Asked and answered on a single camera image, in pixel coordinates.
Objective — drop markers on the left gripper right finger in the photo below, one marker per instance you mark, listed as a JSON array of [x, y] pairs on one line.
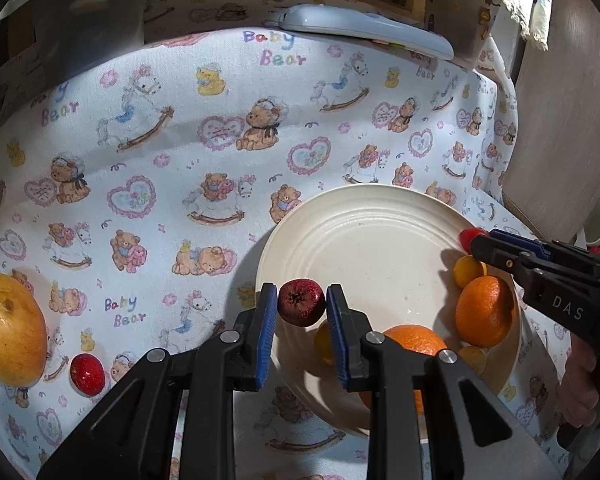
[[369, 361]]

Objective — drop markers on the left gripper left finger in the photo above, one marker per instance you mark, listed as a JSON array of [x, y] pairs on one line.
[[236, 360]]

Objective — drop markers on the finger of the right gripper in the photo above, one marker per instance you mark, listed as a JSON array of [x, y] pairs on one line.
[[500, 259], [520, 240]]

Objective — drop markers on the small yellow orange fruit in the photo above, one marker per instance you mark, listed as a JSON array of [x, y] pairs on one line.
[[467, 269]]

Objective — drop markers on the small orange kumquat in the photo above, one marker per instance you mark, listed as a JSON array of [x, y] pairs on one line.
[[322, 344]]

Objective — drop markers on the dark red cherry fruit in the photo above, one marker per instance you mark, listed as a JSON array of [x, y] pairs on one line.
[[301, 302]]

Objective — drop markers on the bright red cherry tomato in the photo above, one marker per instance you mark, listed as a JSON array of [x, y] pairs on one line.
[[87, 374]]

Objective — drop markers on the small yellow fruit bottom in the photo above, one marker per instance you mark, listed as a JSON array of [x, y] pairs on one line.
[[474, 357]]

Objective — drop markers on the right hand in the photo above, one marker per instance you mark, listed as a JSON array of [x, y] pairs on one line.
[[577, 395]]

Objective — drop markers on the cream ceramic plate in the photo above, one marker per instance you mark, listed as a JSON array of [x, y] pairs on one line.
[[392, 250]]

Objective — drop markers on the wooden board panel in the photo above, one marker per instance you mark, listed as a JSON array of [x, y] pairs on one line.
[[553, 180]]

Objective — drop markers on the baby bear printed cloth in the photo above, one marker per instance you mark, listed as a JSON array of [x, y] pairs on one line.
[[136, 199]]

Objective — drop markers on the large yellow apple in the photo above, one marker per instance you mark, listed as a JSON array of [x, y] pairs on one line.
[[23, 340]]

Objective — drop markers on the white remote control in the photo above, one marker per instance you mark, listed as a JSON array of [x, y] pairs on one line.
[[335, 21]]

